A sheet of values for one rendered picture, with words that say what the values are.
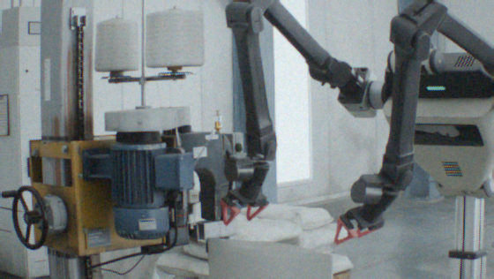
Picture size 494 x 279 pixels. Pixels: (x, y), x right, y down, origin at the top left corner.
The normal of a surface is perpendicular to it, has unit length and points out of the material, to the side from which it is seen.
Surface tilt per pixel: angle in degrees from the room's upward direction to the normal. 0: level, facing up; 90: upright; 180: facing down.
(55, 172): 90
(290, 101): 90
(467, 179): 130
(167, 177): 90
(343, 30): 90
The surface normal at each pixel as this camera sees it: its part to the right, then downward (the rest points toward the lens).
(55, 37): -0.67, 0.05
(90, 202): 0.74, 0.02
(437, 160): -0.50, 0.68
